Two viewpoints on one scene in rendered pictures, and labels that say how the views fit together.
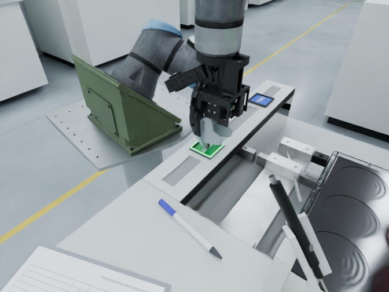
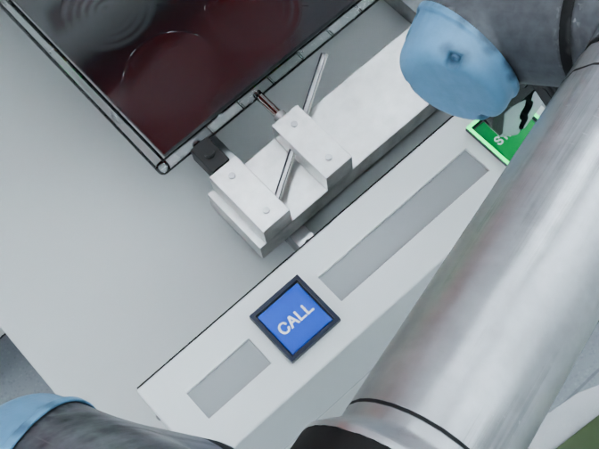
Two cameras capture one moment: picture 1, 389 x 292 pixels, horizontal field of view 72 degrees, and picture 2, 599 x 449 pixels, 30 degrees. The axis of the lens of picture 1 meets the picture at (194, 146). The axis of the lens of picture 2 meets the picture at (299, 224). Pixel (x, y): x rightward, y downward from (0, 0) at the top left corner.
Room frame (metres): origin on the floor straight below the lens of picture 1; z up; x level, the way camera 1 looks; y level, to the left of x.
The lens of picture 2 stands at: (0.93, -0.06, 1.87)
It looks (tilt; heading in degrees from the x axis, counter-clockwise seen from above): 67 degrees down; 201
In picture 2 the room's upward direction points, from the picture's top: 11 degrees counter-clockwise
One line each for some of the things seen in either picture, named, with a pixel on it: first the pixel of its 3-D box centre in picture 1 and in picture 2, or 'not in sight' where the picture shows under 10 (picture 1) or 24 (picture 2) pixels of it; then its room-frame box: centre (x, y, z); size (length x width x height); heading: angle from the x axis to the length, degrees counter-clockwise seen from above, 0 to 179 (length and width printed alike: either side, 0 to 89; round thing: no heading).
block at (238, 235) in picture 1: (230, 240); not in sight; (0.27, -0.06, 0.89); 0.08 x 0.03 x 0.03; 53
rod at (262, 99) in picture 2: (309, 178); (271, 108); (0.42, -0.26, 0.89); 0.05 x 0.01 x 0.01; 53
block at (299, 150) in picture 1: (296, 149); (250, 199); (0.52, -0.26, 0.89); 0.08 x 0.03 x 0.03; 53
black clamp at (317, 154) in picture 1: (320, 158); (210, 158); (0.49, -0.31, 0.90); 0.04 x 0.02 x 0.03; 53
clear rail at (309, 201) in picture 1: (311, 199); (300, 55); (0.36, -0.24, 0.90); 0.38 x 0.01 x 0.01; 143
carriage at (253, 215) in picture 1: (267, 194); (370, 112); (0.40, -0.16, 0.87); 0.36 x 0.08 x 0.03; 143
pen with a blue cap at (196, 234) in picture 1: (187, 226); not in sight; (0.24, 0.01, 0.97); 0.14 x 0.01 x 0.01; 43
